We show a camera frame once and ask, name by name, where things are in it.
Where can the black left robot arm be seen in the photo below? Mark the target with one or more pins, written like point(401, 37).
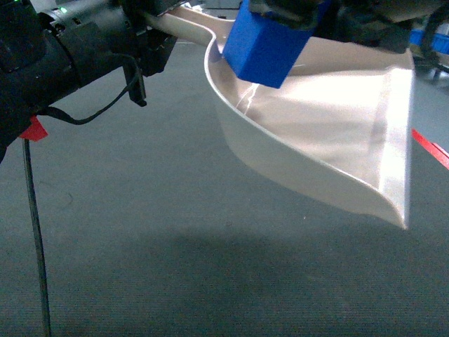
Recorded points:
point(48, 55)

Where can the steel flow rack shelf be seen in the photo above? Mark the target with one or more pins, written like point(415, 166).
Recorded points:
point(429, 56)

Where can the beige plastic scoop tray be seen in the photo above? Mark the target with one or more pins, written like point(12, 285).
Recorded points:
point(337, 131)

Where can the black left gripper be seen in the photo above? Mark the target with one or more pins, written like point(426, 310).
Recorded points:
point(150, 47)

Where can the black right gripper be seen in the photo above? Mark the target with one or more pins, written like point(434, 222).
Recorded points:
point(385, 25)

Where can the blue plastic jug part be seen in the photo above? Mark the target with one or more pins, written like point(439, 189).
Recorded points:
point(267, 38)

